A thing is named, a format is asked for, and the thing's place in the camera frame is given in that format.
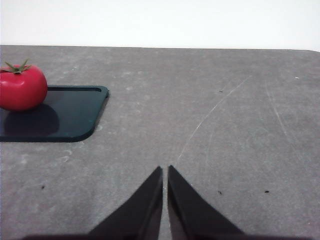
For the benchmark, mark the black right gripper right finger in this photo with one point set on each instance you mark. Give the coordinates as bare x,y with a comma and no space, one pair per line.
190,215

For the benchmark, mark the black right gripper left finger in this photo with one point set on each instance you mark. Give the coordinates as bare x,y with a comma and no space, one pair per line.
140,215

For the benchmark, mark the red tomato with green stem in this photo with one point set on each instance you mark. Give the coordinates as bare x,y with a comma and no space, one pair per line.
22,87

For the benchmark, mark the dark rectangular cutting board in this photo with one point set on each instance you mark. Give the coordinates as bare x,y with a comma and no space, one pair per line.
75,112

